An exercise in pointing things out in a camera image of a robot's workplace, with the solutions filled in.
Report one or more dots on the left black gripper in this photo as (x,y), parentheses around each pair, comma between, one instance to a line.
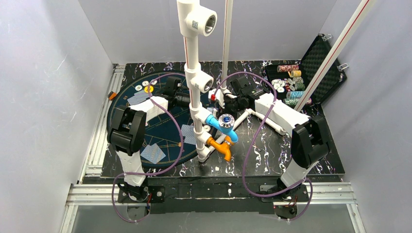
(186,99)

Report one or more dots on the yellow button chip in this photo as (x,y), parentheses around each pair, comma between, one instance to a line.
(148,89)

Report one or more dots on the blue back card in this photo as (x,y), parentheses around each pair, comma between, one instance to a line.
(155,154)
(142,95)
(144,153)
(187,130)
(190,139)
(136,100)

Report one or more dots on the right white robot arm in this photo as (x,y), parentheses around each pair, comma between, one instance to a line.
(310,141)

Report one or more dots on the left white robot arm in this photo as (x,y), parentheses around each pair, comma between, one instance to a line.
(126,132)

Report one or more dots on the blue pipe valve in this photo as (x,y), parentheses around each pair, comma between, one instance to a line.
(224,124)

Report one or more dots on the loose white chips pile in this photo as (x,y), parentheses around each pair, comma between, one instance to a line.
(282,86)

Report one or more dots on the round blue poker mat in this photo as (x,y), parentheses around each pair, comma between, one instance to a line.
(159,130)

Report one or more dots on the red chip row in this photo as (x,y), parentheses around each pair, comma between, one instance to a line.
(287,68)

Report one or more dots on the light blue chip row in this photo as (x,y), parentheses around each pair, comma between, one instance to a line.
(294,94)

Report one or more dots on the green pink chip row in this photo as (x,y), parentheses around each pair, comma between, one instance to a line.
(291,102)

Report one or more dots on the black chip case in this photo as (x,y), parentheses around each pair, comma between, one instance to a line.
(309,64)

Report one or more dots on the orange pipe valve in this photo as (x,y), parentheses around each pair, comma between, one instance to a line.
(223,148)

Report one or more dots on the yellow chip stack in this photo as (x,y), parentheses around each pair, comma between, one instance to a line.
(295,73)

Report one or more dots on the green chip stack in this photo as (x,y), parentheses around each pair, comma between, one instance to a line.
(298,84)

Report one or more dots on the orange black clamp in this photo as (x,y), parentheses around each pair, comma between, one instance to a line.
(111,95)

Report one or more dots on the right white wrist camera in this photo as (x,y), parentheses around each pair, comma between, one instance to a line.
(217,96)

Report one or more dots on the white PVC pipe frame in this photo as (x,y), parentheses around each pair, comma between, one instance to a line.
(195,20)

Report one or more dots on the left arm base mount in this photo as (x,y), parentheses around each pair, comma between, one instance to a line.
(139,194)

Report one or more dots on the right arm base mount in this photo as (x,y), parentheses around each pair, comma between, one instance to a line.
(291,203)

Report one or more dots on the aluminium frame rail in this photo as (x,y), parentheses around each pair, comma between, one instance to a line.
(210,197)

